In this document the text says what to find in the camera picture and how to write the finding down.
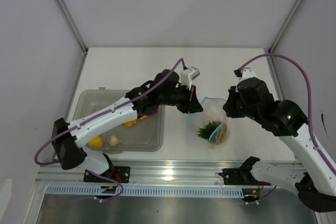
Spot clear zip top bag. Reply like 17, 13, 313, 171
185, 97, 229, 148

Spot orange toy carrot pieces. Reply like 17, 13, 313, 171
123, 115, 147, 127

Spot white slotted cable duct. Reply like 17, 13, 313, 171
46, 184, 244, 199

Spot orange toy pineapple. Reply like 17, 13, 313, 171
197, 121, 227, 146

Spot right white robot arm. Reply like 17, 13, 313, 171
223, 77, 335, 212

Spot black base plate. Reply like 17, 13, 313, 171
218, 168, 270, 186
83, 166, 131, 184

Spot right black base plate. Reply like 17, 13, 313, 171
218, 168, 270, 186

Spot right aluminium frame post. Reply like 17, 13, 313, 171
267, 0, 306, 53

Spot yellow toy lemon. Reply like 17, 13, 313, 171
88, 136, 103, 148

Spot aluminium front rail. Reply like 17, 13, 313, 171
35, 160, 243, 187

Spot grey translucent plastic bin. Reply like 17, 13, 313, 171
73, 89, 164, 153

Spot beige toy garlic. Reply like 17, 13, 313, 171
108, 135, 122, 147

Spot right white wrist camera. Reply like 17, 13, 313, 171
234, 68, 257, 81

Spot left aluminium frame post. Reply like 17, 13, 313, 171
54, 0, 88, 55

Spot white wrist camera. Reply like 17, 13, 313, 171
180, 67, 200, 90
234, 68, 257, 81

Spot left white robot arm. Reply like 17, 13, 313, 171
52, 67, 203, 182

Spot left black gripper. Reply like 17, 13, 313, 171
159, 82, 203, 114

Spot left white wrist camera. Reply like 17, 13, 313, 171
180, 67, 200, 90

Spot aluminium frame post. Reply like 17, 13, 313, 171
54, 0, 88, 55
267, 0, 306, 53

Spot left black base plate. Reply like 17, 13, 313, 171
83, 166, 131, 184

